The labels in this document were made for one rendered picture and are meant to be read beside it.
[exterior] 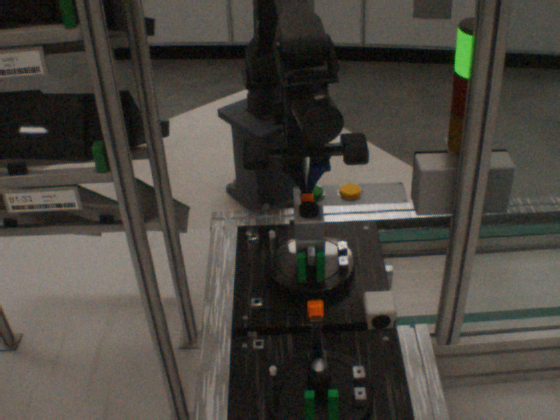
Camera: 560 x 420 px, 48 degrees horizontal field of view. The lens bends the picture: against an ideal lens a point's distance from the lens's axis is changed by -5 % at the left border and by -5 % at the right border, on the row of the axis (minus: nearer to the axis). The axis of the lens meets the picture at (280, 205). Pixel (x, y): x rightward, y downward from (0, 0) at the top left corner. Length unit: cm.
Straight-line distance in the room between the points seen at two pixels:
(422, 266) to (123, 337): 52
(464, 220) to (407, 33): 324
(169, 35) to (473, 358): 348
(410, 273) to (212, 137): 70
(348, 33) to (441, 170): 324
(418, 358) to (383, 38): 320
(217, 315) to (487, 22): 59
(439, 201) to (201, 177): 77
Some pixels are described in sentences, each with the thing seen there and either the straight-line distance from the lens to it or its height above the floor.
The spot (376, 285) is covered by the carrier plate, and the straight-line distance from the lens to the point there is 103.
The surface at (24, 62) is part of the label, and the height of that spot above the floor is 144.
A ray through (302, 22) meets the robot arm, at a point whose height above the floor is 135.
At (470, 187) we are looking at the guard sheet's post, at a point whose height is 123.
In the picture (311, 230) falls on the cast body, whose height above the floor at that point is 107.
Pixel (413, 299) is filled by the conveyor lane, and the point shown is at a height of 92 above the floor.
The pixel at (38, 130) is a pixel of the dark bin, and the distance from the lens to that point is 77.
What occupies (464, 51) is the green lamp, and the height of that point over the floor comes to 139.
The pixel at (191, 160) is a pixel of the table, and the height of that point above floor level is 86.
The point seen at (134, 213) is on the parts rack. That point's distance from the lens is 72.
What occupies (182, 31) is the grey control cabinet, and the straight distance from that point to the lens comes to 418.
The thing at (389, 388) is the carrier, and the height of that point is 97.
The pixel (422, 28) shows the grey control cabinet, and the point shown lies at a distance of 401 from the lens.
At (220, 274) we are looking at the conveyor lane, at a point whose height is 95.
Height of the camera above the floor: 168
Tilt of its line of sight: 36 degrees down
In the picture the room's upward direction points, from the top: 3 degrees counter-clockwise
